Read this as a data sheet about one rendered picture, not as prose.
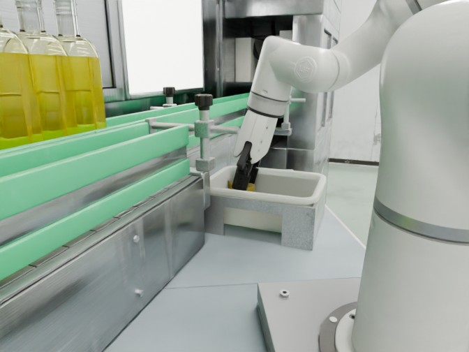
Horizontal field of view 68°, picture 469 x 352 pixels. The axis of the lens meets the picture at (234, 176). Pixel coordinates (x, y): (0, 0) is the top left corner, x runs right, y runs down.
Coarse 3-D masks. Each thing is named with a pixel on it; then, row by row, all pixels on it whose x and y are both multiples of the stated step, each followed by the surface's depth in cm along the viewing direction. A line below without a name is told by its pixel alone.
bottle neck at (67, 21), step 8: (56, 0) 46; (64, 0) 46; (72, 0) 47; (56, 8) 46; (64, 8) 46; (72, 8) 47; (56, 16) 47; (64, 16) 46; (72, 16) 47; (64, 24) 47; (72, 24) 47; (64, 32) 47; (72, 32) 47
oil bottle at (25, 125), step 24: (0, 48) 37; (24, 48) 39; (0, 72) 37; (24, 72) 40; (0, 96) 37; (24, 96) 40; (0, 120) 38; (24, 120) 40; (0, 144) 38; (24, 144) 41
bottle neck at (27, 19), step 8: (16, 0) 41; (24, 0) 41; (32, 0) 41; (40, 0) 42; (16, 8) 42; (24, 8) 41; (32, 8) 41; (40, 8) 42; (24, 16) 41; (32, 16) 42; (40, 16) 42; (24, 24) 42; (32, 24) 42; (40, 24) 43
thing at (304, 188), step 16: (224, 176) 76; (272, 176) 76; (288, 176) 75; (304, 176) 74; (320, 176) 72; (224, 192) 63; (240, 192) 62; (256, 192) 61; (272, 192) 77; (288, 192) 76; (304, 192) 74; (320, 192) 62
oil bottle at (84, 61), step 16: (80, 48) 47; (80, 64) 47; (96, 64) 50; (80, 80) 48; (96, 80) 50; (80, 96) 48; (96, 96) 51; (80, 112) 48; (96, 112) 51; (80, 128) 49; (96, 128) 51
